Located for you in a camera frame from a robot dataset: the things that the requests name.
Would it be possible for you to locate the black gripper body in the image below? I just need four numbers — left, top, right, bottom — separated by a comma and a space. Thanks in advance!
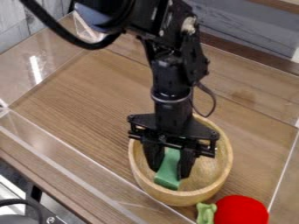
127, 97, 220, 158

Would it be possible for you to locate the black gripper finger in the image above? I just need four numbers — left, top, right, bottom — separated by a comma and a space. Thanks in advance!
143, 140, 164, 172
177, 148, 196, 179

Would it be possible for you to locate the green rectangular block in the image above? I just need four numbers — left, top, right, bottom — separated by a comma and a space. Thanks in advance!
153, 148, 180, 191

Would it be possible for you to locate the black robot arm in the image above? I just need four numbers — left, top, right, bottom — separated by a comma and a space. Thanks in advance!
75, 0, 220, 179

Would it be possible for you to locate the brown wooden bowl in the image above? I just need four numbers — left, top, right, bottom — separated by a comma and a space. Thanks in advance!
128, 115, 233, 207

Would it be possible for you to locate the small green toy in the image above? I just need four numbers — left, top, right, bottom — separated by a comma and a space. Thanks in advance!
196, 203, 217, 224

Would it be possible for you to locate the red plush ball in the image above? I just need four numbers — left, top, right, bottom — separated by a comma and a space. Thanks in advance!
213, 195, 269, 224

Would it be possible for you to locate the clear acrylic tray wall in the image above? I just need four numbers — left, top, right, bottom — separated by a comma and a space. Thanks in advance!
0, 101, 195, 224

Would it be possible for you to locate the black table frame bracket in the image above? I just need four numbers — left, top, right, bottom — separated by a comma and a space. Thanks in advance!
0, 174, 68, 224

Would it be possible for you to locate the clear acrylic corner bracket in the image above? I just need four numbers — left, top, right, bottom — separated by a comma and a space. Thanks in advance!
72, 11, 108, 44

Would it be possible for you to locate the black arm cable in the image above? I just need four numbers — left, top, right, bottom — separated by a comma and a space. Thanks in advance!
18, 0, 121, 51

